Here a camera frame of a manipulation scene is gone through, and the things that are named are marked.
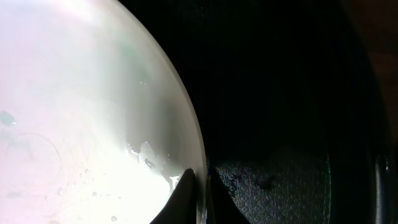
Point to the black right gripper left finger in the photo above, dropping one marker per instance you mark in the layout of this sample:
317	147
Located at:
181	208

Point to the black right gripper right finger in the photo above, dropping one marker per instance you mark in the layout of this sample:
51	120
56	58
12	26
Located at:
219	205

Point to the round black tray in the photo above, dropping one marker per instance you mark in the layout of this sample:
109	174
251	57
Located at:
289	105

